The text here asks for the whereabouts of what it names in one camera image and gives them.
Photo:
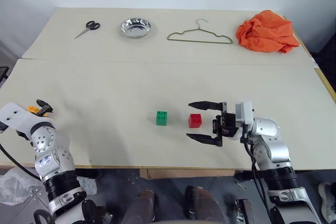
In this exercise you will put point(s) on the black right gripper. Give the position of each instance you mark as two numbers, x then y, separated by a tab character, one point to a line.
227	124

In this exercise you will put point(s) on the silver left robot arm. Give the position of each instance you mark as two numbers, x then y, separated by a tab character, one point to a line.
50	155

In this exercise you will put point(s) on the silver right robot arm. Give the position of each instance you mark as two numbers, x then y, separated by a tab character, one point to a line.
273	153

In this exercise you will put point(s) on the red toy cube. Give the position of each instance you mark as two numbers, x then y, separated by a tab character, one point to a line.
195	121

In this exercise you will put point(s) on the green toy cube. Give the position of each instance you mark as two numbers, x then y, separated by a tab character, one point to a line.
162	118

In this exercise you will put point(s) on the clear plastic bag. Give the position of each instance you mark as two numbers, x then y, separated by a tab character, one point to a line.
13	184

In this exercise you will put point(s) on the dark rounded shape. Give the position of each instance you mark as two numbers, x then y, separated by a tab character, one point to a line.
143	205
203	204

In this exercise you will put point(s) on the crumpled orange cloth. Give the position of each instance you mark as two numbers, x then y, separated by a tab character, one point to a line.
265	32

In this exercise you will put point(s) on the shiny steel bowl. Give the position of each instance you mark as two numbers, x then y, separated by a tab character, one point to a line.
135	28

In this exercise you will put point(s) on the grey sneaker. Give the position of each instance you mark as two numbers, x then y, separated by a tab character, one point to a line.
328	200

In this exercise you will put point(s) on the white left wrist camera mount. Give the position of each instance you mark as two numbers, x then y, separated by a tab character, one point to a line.
13	115

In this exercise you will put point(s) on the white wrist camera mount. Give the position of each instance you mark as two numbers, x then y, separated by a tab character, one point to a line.
244	112
13	115

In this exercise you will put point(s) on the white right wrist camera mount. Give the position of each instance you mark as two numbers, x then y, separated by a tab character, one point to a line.
244	112

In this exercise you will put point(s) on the black metal frame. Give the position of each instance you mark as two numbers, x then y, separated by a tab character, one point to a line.
3	73

